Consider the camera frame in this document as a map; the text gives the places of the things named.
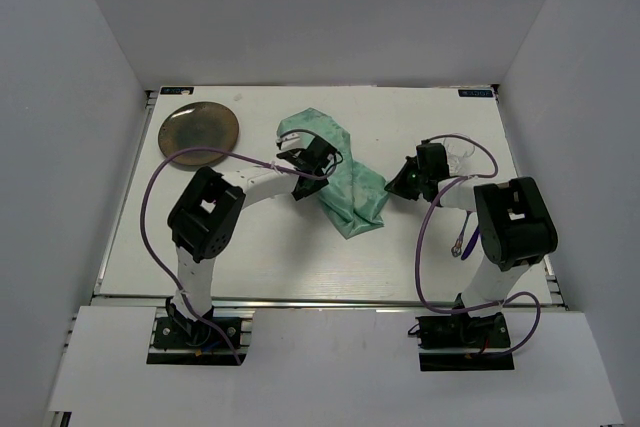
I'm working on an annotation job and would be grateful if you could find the clear drinking glass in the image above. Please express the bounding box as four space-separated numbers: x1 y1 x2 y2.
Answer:
442 136 476 177

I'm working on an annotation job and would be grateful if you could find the green satin placemat cloth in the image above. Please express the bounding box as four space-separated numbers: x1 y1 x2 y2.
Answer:
277 108 389 239

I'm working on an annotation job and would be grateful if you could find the purple handled knife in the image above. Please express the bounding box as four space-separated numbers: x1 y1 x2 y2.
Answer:
461 228 480 261

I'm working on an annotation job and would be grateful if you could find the brown speckled ceramic plate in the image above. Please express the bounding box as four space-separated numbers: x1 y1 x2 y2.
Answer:
158 101 240 157

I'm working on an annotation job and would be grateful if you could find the fork with pink neck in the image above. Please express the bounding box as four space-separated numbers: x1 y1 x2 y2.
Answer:
451 211 471 258

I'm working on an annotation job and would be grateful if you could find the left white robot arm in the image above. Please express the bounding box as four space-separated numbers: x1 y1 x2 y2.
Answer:
168 134 343 346

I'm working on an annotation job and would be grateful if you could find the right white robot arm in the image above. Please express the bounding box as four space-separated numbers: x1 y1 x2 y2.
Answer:
385 137 558 346

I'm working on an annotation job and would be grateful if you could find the blue label sticker right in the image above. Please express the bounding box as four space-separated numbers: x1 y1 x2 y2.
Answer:
458 89 494 98

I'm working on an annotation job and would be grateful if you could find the blue label sticker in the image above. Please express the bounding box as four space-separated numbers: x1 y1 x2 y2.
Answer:
159 86 194 96
458 89 494 98

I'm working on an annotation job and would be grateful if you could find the blue label sticker left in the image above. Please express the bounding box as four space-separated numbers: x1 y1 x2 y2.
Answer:
159 86 194 96

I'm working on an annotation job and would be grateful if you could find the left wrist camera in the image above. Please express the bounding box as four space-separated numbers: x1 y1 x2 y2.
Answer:
276 131 300 146

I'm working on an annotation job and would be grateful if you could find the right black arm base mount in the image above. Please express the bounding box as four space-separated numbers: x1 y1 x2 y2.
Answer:
407 313 515 372

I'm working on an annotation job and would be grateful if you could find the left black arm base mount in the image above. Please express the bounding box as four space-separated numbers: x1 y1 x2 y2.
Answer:
146 299 251 366

